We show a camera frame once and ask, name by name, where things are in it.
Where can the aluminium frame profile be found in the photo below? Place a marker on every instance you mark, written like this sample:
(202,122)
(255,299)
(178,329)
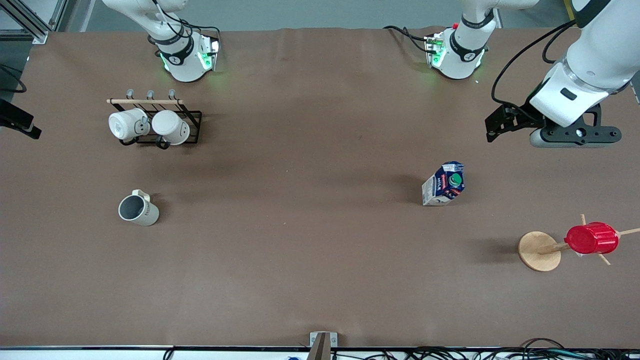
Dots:
(35,27)

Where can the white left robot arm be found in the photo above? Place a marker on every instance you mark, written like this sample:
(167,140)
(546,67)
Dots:
(600,50)

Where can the blue white milk carton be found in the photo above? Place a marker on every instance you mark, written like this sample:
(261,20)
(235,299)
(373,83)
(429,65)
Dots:
(442,187)

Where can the metal bracket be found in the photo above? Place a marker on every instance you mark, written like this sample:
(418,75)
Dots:
(321,345)

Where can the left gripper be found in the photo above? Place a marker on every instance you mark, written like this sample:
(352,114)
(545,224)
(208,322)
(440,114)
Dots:
(525,113)

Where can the wooden mug tree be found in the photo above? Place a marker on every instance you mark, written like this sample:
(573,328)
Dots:
(537,252)

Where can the grey ceramic mug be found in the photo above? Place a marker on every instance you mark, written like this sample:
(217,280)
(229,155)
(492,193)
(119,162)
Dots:
(145,216)

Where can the white mug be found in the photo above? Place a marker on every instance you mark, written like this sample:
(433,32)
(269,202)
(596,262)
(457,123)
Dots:
(170,127)
(125,125)

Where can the red plastic cup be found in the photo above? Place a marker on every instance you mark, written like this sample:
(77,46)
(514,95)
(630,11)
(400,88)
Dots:
(592,239)

